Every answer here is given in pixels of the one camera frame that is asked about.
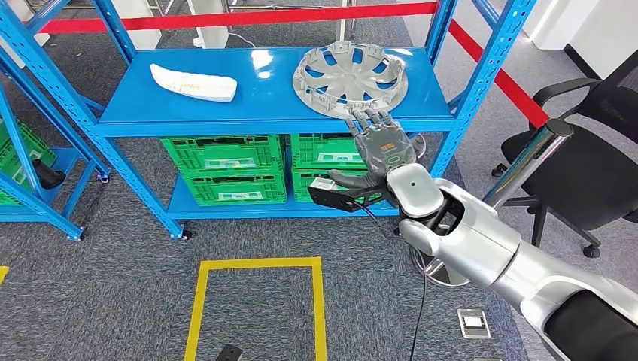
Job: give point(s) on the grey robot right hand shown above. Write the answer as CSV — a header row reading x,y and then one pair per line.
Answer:
x,y
381,149

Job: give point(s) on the grey plastic wheel cover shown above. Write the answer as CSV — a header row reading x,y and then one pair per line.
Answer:
x,y
349,74

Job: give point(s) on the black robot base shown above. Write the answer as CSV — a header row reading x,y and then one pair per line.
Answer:
x,y
229,354

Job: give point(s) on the blue metal shelf rack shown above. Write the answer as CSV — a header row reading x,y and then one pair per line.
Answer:
x,y
269,107
35,209

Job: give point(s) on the white curved plastic part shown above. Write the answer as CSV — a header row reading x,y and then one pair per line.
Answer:
x,y
194,84

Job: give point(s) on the green plastic crate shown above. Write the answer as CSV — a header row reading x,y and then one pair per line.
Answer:
x,y
25,149
7,198
304,184
324,149
234,189
224,154

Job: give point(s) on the red barrier belt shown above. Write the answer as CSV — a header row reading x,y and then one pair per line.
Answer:
x,y
224,20
513,89

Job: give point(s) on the metal floor socket plate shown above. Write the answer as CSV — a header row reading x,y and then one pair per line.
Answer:
x,y
473,324

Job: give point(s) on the black office chair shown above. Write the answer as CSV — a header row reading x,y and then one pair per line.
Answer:
x,y
588,174

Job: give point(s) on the white furniture panel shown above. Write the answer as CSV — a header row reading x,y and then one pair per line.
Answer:
x,y
209,25
139,22

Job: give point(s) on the yellow floor tape square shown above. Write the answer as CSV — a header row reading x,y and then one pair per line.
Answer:
x,y
199,299
3,274

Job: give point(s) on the black cylinder object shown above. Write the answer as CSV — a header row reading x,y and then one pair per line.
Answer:
x,y
50,177

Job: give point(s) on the metal frame table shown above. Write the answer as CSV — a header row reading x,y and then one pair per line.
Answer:
x,y
344,20

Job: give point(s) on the chrome stanchion post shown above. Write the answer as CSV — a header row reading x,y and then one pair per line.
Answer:
x,y
528,159

